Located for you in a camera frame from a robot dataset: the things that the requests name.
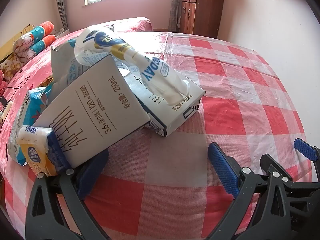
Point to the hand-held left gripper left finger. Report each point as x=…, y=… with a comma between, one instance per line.
x=90, y=177

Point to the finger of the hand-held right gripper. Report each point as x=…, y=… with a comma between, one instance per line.
x=305, y=150
x=267, y=163

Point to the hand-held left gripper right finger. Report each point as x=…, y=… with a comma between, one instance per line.
x=222, y=170

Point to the small tissue packet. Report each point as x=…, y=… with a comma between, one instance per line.
x=37, y=150

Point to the white dark blue milk carton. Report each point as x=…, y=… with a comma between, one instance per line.
x=175, y=115

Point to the blue printed tissue pack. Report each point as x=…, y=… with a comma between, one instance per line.
x=27, y=112

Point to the yellow snack wrapper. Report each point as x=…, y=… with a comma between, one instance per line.
x=48, y=81

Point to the white plastic milk pouch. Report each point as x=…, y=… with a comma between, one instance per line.
x=155, y=72

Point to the red white checked plastic sheet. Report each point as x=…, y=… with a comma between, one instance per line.
x=225, y=92

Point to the white power bank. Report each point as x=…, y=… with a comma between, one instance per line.
x=7, y=108

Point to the small black charger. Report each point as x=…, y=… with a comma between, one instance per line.
x=3, y=102

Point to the red pillow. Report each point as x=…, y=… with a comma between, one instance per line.
x=2, y=80

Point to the floral pillow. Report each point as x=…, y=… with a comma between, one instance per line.
x=10, y=67

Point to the teal orange bolster pillow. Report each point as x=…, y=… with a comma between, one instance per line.
x=40, y=45
x=37, y=32

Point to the brown wooden cabinet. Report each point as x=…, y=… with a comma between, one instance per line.
x=202, y=12

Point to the grey patterned curtain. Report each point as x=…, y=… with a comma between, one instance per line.
x=173, y=10

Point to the grey checked curtain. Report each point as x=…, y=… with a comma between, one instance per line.
x=61, y=5

